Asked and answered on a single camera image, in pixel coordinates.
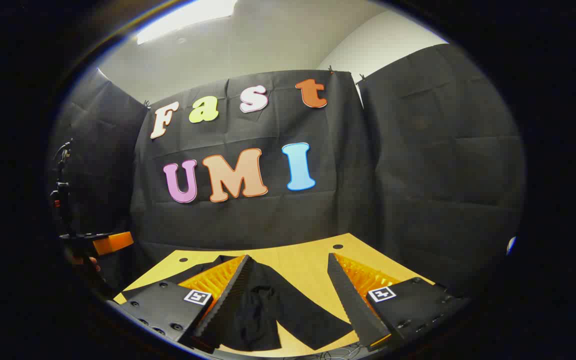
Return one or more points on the black backdrop cloth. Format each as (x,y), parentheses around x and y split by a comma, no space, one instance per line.
(418,175)

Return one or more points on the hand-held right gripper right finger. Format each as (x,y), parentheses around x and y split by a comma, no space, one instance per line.
(350,305)

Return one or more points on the black coat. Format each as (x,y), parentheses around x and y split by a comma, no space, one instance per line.
(273,310)

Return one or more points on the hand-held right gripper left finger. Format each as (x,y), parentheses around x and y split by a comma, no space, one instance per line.
(230,295)

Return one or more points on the small white object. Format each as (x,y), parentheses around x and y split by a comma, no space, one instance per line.
(511,245)

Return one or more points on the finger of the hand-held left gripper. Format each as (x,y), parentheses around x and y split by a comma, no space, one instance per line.
(114,242)

